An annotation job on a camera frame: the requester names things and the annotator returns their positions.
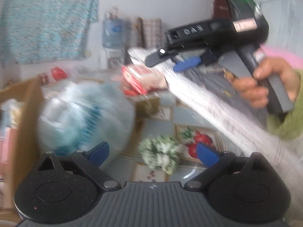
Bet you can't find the clear plastic bag with tissues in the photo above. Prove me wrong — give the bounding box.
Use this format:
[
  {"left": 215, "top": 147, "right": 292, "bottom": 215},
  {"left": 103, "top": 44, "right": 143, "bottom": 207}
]
[{"left": 37, "top": 80, "right": 135, "bottom": 157}]

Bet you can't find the green sleeve forearm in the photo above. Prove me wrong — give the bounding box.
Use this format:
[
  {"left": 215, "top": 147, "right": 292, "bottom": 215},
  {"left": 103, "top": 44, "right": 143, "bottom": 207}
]
[{"left": 266, "top": 69, "right": 303, "bottom": 140}]

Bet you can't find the person's right hand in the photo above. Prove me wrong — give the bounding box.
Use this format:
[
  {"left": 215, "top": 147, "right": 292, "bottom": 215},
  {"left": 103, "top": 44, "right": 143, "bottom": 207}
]
[{"left": 226, "top": 58, "right": 300, "bottom": 109}]

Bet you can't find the blue water jug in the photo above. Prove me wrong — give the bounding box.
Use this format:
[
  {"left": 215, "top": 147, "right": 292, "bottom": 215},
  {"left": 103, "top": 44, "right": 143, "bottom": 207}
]
[{"left": 102, "top": 18, "right": 123, "bottom": 49}]

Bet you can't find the pink red printed bag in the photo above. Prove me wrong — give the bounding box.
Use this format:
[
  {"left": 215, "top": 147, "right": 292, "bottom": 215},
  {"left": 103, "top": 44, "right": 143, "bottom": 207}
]
[{"left": 122, "top": 65, "right": 168, "bottom": 95}]

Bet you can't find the teal floral wall cloth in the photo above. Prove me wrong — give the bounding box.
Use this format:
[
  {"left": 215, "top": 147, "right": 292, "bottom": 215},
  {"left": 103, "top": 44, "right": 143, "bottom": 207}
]
[{"left": 1, "top": 0, "right": 98, "bottom": 66}]

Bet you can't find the red plastic bag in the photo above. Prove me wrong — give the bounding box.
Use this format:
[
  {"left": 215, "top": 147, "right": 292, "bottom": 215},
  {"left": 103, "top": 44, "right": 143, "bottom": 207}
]
[{"left": 51, "top": 67, "right": 68, "bottom": 82}]

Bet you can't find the brown cardboard box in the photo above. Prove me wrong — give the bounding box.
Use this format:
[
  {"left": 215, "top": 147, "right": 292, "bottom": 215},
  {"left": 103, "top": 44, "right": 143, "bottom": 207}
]
[{"left": 1, "top": 78, "right": 44, "bottom": 209}]

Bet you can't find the green white scrunchie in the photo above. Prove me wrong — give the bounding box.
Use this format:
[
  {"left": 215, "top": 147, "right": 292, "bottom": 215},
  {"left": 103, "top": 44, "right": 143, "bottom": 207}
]
[{"left": 138, "top": 135, "right": 182, "bottom": 175}]

